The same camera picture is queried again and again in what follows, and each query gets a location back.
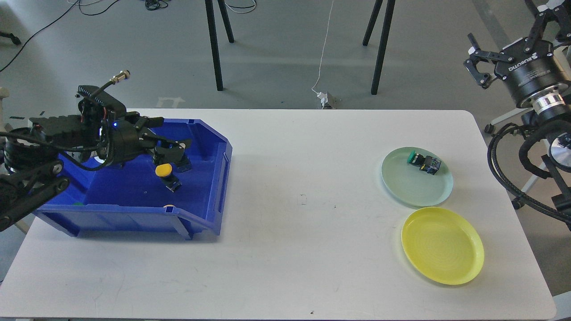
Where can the light green plate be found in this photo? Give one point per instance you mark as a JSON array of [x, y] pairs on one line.
[[409, 185]]

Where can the green push button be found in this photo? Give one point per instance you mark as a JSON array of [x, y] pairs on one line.
[[176, 156], [428, 164]]

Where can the yellow plate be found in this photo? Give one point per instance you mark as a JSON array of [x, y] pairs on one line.
[[442, 246]]

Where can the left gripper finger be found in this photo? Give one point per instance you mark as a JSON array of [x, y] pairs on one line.
[[152, 145], [139, 127]]

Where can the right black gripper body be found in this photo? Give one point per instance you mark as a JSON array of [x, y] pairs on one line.
[[533, 68]]

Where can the black tripod legs left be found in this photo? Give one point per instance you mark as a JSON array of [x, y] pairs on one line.
[[212, 31]]

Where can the blue plastic bin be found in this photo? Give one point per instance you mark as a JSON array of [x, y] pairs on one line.
[[133, 198]]

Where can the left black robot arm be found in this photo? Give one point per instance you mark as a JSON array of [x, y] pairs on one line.
[[102, 134]]

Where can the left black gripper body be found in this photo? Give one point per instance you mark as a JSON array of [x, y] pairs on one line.
[[127, 141]]

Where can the yellow push button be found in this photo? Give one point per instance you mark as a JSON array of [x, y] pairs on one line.
[[166, 174]]

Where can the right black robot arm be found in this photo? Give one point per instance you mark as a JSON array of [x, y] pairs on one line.
[[548, 104]]

